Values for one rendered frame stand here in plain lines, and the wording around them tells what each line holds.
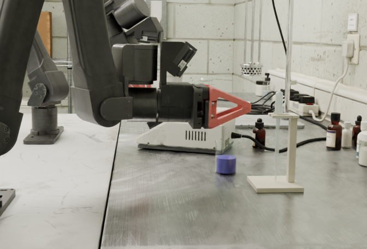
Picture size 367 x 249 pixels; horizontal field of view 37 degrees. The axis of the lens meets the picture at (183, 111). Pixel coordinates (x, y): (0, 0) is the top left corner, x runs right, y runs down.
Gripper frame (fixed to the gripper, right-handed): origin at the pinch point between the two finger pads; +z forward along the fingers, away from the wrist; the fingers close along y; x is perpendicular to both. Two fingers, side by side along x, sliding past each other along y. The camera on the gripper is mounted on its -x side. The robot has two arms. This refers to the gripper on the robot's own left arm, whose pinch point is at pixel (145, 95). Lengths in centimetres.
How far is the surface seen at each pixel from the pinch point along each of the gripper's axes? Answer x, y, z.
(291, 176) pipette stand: -25.3, -23.6, 26.9
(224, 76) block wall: 36, 241, -6
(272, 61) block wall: -10, 144, 4
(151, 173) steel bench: -2.4, -23.5, 15.3
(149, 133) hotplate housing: 2.0, -3.6, 8.2
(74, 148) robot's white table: 17.7, -8.3, 3.2
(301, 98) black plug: -23, 66, 21
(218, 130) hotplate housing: -12.1, -3.6, 14.6
